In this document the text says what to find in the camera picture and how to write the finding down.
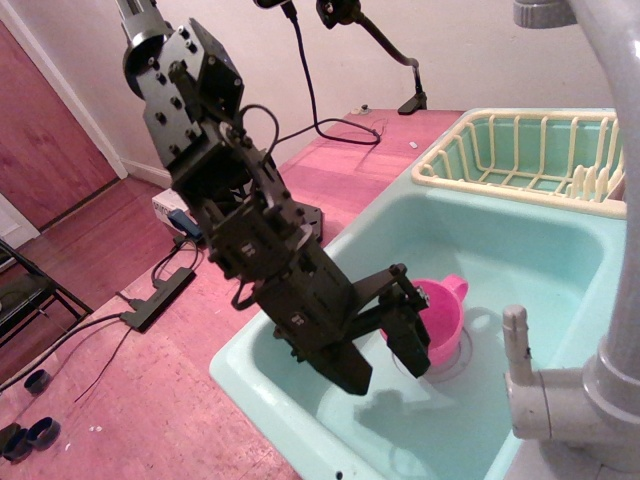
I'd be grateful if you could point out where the black cable on table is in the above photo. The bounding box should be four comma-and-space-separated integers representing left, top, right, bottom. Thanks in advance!
0, 312, 126, 393

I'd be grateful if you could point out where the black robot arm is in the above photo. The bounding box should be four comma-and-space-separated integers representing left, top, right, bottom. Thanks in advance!
118, 1, 430, 395

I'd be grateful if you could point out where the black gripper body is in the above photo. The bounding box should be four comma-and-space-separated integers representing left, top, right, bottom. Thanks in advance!
252, 254, 407, 362

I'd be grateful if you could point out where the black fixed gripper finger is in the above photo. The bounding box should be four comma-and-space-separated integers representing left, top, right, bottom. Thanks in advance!
306, 342, 373, 396

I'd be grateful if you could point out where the wooden door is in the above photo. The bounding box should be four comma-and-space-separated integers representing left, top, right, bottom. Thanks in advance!
1, 27, 118, 231

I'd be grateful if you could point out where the black tape ring left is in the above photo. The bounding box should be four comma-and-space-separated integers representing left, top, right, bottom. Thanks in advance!
0, 422, 34, 463

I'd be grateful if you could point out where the blue adapter plug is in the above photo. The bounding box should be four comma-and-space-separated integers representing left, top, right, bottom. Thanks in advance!
167, 209, 204, 243

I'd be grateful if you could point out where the pink plastic cup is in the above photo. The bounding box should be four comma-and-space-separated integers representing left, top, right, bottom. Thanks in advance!
379, 274, 469, 372

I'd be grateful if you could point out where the black tape ring front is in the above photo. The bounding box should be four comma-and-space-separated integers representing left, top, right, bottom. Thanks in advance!
26, 417, 62, 450

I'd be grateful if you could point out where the cream yellow dish rack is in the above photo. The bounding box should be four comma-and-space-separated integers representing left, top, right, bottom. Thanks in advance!
411, 109, 627, 219

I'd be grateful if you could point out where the black gooseneck camera mount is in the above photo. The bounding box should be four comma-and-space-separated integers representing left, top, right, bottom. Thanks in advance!
315, 0, 428, 116

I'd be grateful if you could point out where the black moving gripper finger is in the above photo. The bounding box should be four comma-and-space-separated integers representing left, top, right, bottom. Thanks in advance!
380, 286, 431, 378

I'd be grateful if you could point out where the mint green toy sink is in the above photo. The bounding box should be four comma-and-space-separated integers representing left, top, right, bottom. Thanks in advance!
210, 109, 627, 479

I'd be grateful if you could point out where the black tape ring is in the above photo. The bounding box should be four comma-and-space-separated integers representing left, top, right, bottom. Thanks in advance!
23, 369, 52, 396
26, 417, 62, 450
0, 422, 34, 463

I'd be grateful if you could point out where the thin black wire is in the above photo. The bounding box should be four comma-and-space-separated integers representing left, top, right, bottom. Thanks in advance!
73, 327, 134, 404

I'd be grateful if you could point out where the black usb hub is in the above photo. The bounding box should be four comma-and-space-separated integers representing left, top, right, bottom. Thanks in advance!
119, 267, 196, 333

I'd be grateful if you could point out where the white cardboard box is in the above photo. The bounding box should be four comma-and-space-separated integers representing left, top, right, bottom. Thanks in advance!
151, 189, 192, 236

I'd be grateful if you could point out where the grey toy faucet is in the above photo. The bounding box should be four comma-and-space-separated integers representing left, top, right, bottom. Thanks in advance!
503, 1, 639, 479

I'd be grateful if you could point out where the black metal chair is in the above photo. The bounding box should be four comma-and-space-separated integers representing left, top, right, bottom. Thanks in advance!
1, 239, 94, 347

